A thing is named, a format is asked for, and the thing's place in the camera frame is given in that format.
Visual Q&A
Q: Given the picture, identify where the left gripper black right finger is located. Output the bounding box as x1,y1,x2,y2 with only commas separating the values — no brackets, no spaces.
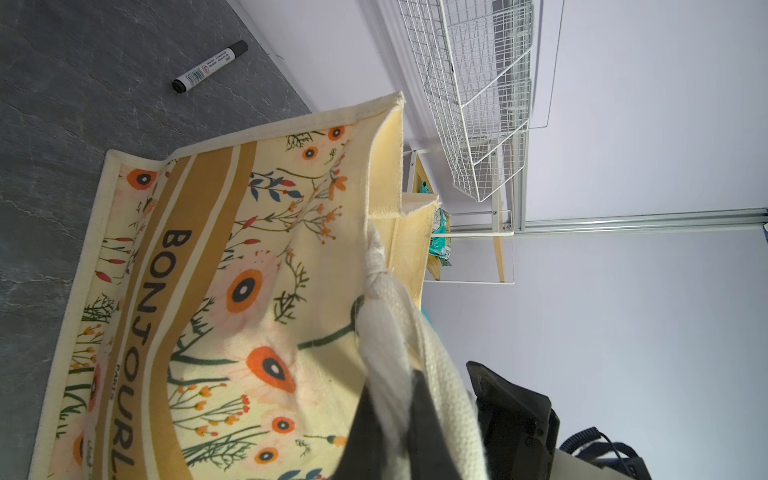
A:
407,370,461,480

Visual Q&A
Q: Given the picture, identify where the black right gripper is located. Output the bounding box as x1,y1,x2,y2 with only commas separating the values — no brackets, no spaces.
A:
466,361,560,480

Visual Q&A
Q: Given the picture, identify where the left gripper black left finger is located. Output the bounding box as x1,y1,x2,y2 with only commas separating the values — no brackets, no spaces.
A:
332,387,387,480

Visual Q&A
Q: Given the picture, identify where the cream floral tote bag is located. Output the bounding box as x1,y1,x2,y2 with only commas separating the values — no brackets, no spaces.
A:
26,91,490,480

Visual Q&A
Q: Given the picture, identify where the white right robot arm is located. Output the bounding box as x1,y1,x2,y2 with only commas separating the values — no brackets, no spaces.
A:
466,361,634,479

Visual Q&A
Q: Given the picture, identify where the teal snack bag lower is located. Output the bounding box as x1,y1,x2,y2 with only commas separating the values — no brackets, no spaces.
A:
428,207,451,266

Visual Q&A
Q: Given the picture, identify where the teal plastic basket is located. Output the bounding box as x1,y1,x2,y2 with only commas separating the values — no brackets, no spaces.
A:
420,308,434,326

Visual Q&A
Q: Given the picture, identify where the white two-tier wooden shelf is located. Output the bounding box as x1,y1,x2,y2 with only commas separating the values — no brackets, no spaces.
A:
403,146,517,286

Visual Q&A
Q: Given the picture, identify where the black white marker pen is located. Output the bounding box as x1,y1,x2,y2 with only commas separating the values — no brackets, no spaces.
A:
171,40,248,94

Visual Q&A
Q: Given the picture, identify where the white wire wall rack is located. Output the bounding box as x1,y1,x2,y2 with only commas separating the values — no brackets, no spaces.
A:
398,1,566,206

